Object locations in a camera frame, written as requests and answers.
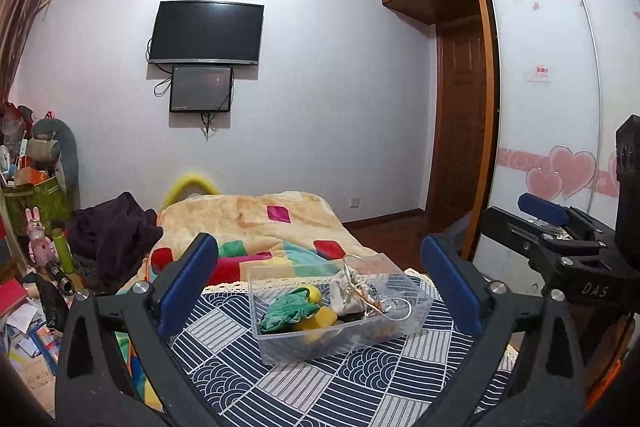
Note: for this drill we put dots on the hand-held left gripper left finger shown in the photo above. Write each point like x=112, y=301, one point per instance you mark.
x=187, y=287

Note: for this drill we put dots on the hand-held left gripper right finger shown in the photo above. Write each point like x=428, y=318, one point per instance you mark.
x=450, y=292

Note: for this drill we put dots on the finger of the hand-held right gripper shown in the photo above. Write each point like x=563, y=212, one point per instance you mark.
x=505, y=227
x=542, y=208

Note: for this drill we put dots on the green cloth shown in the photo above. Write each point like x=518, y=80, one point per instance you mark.
x=285, y=312

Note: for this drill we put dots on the white cloth pouch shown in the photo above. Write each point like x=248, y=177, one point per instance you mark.
x=347, y=289

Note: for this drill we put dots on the small yellow soft ball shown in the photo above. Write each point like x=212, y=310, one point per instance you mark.
x=313, y=294

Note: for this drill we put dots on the clear plastic box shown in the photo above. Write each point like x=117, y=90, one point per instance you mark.
x=300, y=352

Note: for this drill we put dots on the yellow dish sponge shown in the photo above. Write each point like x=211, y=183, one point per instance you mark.
x=322, y=319

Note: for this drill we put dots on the dark clothes pile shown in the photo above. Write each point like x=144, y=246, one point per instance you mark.
x=110, y=232

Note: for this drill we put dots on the brown wooden door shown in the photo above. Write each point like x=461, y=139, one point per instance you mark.
x=462, y=132

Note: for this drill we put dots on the yellow-green foam hoop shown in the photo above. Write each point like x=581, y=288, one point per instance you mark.
x=192, y=182

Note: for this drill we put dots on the black cylinder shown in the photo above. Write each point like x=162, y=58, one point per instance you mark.
x=62, y=282

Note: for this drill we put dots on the white and red sticker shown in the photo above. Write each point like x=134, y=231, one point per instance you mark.
x=537, y=74

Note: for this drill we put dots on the navy patterned bed cloth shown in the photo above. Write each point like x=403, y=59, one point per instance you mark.
x=350, y=387

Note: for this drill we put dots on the white heart-print wardrobe door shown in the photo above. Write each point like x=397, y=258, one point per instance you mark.
x=540, y=32
x=615, y=57

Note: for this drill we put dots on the pink bunny toy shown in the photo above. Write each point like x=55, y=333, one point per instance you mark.
x=40, y=242

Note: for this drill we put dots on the green storage box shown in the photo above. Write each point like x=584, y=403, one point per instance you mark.
x=45, y=202

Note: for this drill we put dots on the pile of papers and books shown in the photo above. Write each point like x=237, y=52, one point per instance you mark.
x=30, y=357

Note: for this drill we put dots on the red book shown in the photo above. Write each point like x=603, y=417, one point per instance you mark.
x=11, y=297

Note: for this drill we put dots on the grey plush toy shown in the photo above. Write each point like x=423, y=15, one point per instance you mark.
x=60, y=152

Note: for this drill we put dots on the small black monitor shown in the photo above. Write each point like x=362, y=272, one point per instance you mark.
x=200, y=89

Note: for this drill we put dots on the dark red bag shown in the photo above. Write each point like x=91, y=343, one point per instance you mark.
x=15, y=122

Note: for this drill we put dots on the brown striped curtain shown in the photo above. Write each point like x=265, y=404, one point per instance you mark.
x=22, y=22

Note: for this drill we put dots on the white wall outlet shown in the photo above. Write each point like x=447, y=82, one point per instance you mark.
x=353, y=200

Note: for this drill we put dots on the black wall television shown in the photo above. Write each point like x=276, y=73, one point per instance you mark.
x=205, y=32

